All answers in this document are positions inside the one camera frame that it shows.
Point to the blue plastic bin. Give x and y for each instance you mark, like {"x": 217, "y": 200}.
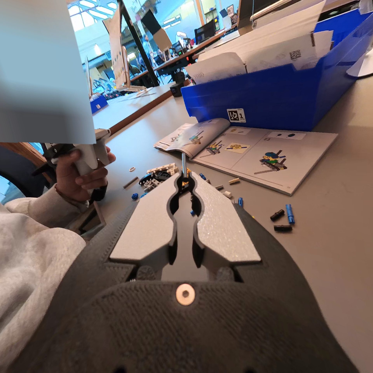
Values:
{"x": 262, "y": 96}

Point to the dark grey lego axle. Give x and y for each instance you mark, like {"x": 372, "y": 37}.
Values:
{"x": 130, "y": 182}

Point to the black lego pin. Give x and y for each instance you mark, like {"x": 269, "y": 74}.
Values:
{"x": 282, "y": 228}
{"x": 277, "y": 214}

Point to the black office chair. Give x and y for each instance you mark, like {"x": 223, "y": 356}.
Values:
{"x": 17, "y": 172}

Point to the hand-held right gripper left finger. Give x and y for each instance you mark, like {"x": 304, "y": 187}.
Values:
{"x": 140, "y": 227}

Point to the cardboard sign stand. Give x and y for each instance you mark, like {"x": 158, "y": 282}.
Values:
{"x": 118, "y": 52}

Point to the person's left hand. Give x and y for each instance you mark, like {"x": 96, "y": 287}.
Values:
{"x": 72, "y": 183}

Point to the small blue bin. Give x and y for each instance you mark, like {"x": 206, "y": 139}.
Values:
{"x": 99, "y": 105}

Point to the black monitor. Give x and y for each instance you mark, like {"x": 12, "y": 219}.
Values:
{"x": 205, "y": 32}

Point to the tan lego pin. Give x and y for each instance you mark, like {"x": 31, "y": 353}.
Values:
{"x": 234, "y": 181}

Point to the grey and white lego connector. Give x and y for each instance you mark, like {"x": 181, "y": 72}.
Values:
{"x": 227, "y": 193}

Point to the blue lego pin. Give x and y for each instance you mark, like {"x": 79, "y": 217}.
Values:
{"x": 289, "y": 213}

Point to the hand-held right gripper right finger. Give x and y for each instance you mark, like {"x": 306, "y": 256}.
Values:
{"x": 227, "y": 230}

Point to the black pole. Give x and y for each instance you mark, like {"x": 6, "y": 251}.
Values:
{"x": 137, "y": 43}

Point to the small black box device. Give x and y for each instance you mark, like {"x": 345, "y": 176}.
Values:
{"x": 176, "y": 89}

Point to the lego instruction booklet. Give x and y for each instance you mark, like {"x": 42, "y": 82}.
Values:
{"x": 262, "y": 157}

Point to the pile of lego beams and gears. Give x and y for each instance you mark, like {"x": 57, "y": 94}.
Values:
{"x": 157, "y": 176}

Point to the white stand base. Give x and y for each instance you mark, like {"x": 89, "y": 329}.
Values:
{"x": 362, "y": 55}

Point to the blue lego axle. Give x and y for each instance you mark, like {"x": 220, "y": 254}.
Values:
{"x": 239, "y": 201}

